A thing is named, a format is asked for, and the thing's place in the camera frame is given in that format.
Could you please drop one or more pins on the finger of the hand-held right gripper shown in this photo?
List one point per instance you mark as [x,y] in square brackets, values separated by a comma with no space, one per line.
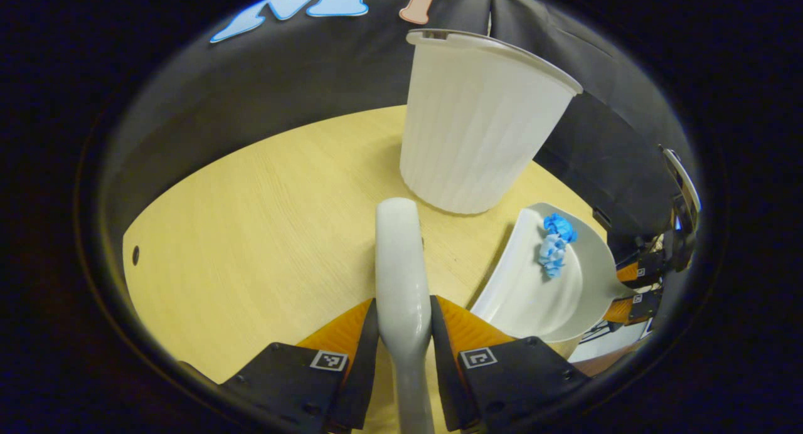
[646,269]
[637,308]

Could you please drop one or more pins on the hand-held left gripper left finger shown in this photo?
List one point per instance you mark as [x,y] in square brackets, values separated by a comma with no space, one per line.
[361,365]

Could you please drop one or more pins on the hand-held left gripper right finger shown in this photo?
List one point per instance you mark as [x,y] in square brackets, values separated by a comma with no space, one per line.
[445,365]

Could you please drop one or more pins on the light blue paper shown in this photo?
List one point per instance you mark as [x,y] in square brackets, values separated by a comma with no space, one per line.
[552,253]

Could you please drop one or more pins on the small white broom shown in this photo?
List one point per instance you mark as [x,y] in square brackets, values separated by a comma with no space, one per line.
[401,277]

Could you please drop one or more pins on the white plastic dustpan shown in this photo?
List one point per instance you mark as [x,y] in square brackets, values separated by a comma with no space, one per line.
[533,296]

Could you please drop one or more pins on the white ribbed garbage bin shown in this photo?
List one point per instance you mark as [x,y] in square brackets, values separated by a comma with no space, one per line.
[477,127]

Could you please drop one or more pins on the wooden desktop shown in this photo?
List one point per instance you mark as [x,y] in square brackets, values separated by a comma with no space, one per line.
[263,221]

